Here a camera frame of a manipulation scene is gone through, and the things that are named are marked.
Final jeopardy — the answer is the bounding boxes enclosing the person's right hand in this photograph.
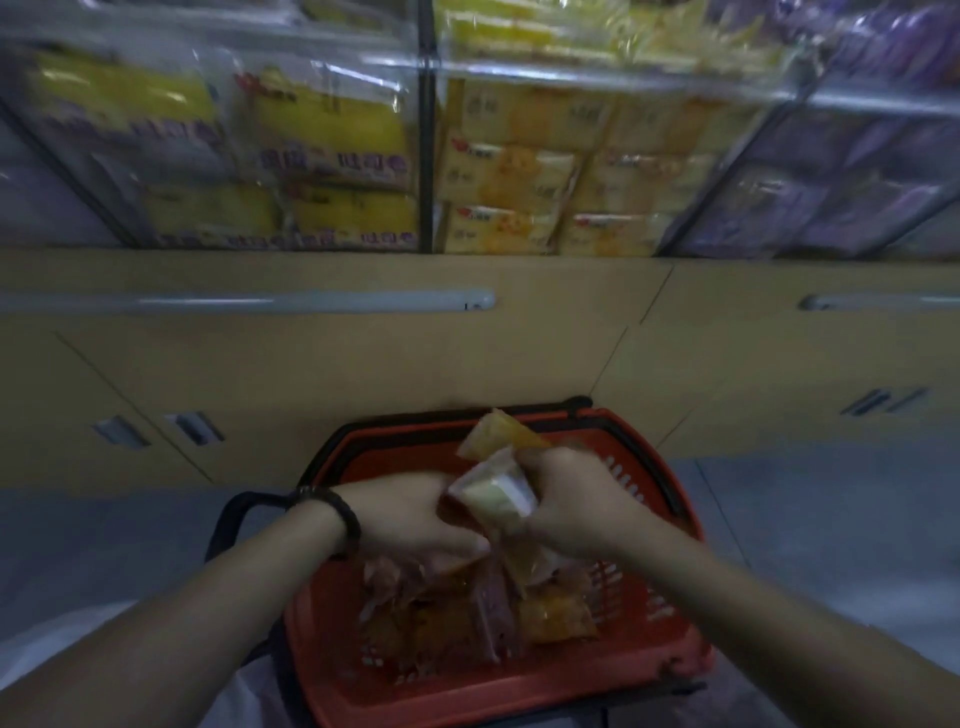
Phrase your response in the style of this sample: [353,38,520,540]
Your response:
[517,447,666,561]

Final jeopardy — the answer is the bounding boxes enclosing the stack of purple packs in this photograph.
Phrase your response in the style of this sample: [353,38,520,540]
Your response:
[667,108,960,261]

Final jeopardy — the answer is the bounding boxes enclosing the person's right forearm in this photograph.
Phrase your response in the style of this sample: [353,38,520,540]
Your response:
[600,517,960,728]

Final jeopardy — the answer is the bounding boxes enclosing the clear bag of yellow bread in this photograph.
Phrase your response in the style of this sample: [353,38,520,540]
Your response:
[228,67,417,192]
[138,180,286,250]
[22,48,230,177]
[285,183,421,252]

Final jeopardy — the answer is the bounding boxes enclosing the black wristband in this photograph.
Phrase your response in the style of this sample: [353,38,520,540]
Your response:
[288,486,363,561]

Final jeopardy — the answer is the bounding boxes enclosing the red plastic shopping basket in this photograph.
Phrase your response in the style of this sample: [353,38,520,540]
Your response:
[283,405,716,728]

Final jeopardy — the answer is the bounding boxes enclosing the person's left hand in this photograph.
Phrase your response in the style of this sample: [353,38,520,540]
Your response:
[330,472,493,576]

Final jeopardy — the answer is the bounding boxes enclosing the row of yellow bags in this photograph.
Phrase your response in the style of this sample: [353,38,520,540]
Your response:
[300,0,789,76]

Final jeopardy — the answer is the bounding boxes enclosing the pale white snack packet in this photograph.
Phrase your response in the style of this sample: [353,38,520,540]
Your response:
[447,447,540,528]

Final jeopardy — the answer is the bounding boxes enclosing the person's left forearm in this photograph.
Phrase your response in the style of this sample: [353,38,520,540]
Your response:
[0,495,354,728]

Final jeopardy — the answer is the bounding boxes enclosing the white shelf edge rail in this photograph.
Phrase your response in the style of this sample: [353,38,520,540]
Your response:
[360,52,960,117]

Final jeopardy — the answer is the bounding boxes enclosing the row of purple bags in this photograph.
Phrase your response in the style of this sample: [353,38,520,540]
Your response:
[712,0,960,95]

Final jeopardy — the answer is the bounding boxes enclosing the brown snack packet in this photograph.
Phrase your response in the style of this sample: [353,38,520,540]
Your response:
[382,592,496,676]

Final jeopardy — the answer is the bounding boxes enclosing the purple snack packet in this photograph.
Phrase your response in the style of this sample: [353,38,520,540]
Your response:
[472,566,526,661]

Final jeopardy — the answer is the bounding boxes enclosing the wooden base cabinet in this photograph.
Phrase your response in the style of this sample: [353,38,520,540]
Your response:
[0,247,960,496]

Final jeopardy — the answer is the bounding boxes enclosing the stack of yellow cracker packs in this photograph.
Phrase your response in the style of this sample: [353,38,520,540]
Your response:
[433,78,774,258]

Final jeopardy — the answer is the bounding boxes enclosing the pink snack packet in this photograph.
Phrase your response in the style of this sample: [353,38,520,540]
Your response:
[358,556,429,627]

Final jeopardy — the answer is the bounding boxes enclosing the black shelf post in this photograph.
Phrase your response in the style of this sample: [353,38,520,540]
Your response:
[414,0,439,255]

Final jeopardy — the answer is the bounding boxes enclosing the clear yellow snack packet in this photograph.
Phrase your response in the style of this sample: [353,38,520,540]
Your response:
[498,536,573,595]

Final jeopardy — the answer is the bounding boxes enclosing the orange snack packet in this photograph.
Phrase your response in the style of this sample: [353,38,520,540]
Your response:
[517,585,601,646]

